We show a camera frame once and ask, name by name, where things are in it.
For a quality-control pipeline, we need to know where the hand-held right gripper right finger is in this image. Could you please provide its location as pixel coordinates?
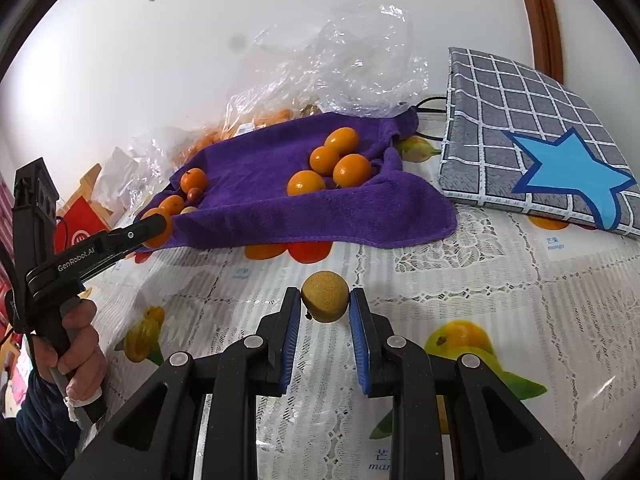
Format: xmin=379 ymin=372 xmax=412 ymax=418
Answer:
xmin=349 ymin=287 xmax=586 ymax=480

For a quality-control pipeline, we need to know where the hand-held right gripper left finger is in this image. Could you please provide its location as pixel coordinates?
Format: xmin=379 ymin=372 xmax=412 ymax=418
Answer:
xmin=60 ymin=287 xmax=303 ymax=480

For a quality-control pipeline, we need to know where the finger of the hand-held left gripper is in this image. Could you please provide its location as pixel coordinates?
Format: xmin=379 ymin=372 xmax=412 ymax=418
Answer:
xmin=104 ymin=214 xmax=168 ymax=262

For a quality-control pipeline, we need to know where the orange mandarin with stem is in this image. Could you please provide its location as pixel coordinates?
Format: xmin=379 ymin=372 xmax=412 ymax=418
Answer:
xmin=180 ymin=167 xmax=208 ymax=194

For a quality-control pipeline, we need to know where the orange kumquat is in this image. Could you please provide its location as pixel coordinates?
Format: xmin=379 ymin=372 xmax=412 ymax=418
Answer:
xmin=324 ymin=127 xmax=361 ymax=157
xmin=287 ymin=170 xmax=327 ymax=198
xmin=309 ymin=146 xmax=342 ymax=176
xmin=332 ymin=154 xmax=373 ymax=189

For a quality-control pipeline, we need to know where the person's left forearm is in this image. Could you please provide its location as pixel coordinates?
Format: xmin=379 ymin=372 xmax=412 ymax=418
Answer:
xmin=0 ymin=360 xmax=96 ymax=480

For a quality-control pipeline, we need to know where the person's left hand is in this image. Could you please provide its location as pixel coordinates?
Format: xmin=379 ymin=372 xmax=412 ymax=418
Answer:
xmin=31 ymin=299 xmax=108 ymax=403

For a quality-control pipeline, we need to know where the red box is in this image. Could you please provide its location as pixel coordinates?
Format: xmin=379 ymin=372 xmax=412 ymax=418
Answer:
xmin=54 ymin=195 xmax=113 ymax=261

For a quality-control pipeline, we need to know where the white plastic bag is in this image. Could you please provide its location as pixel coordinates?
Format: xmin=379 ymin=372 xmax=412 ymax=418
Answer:
xmin=92 ymin=147 xmax=141 ymax=211

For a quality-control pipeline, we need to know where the small clear plastic bag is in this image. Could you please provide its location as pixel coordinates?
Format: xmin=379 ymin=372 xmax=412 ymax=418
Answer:
xmin=130 ymin=125 xmax=201 ymax=201

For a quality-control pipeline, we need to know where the pile of bagged orange fruit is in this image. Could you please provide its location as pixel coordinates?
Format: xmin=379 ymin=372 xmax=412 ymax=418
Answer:
xmin=187 ymin=104 xmax=321 ymax=161

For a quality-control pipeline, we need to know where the purple towel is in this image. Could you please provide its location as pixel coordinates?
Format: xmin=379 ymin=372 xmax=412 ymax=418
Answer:
xmin=134 ymin=110 xmax=458 ymax=251

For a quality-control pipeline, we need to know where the large clear plastic bag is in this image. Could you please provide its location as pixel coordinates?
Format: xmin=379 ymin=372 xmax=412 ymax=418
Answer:
xmin=225 ymin=2 xmax=430 ymax=141

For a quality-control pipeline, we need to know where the grey checked cushion blue star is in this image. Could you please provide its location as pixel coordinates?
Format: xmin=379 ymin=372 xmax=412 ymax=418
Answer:
xmin=437 ymin=47 xmax=640 ymax=238

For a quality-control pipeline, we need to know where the black cable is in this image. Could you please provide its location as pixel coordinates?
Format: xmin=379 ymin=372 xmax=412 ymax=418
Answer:
xmin=412 ymin=94 xmax=451 ymax=141

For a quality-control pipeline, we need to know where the brown wooden door frame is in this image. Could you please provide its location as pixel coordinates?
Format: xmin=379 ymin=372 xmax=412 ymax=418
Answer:
xmin=512 ymin=0 xmax=566 ymax=86

